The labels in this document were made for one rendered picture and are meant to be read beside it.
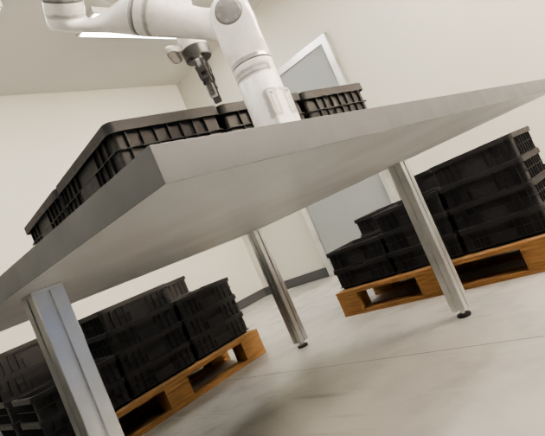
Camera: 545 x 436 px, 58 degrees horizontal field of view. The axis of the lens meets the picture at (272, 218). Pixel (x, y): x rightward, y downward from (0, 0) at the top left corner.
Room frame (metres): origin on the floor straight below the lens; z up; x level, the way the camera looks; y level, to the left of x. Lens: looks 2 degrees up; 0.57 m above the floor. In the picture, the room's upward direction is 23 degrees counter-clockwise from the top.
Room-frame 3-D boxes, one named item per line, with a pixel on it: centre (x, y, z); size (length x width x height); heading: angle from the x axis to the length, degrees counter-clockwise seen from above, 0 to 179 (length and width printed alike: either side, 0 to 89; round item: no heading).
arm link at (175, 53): (1.33, 0.03, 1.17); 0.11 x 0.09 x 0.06; 86
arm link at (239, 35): (1.05, -0.09, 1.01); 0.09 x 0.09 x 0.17; 81
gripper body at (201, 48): (1.32, 0.01, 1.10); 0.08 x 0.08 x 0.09
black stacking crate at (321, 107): (1.62, -0.20, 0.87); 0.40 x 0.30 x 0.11; 41
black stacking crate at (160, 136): (1.23, 0.26, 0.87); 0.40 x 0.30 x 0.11; 41
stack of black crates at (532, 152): (2.31, -1.02, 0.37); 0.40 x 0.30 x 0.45; 46
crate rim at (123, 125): (1.23, 0.26, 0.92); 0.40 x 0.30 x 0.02; 41
